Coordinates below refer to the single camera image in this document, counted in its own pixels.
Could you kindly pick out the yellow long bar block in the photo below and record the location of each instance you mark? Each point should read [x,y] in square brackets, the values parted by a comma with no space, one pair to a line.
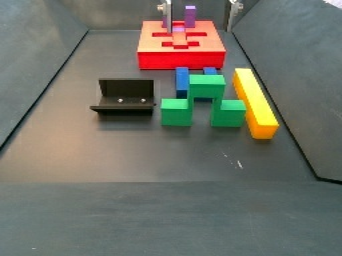
[260,115]

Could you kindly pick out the red slotted base block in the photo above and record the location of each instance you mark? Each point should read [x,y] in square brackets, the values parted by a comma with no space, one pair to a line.
[189,47]

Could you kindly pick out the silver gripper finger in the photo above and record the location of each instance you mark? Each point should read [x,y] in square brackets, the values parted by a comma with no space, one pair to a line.
[236,9]
[165,8]

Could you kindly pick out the black angle fixture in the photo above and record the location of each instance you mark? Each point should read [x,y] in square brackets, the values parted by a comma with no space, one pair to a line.
[126,96]

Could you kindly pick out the blue U-shaped block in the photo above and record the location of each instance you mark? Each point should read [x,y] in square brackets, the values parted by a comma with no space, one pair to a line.
[182,79]

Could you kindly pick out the purple U-shaped block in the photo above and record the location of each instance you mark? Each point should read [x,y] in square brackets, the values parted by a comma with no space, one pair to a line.
[190,16]

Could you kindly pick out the green arch block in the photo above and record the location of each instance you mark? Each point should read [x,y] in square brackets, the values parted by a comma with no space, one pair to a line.
[205,88]

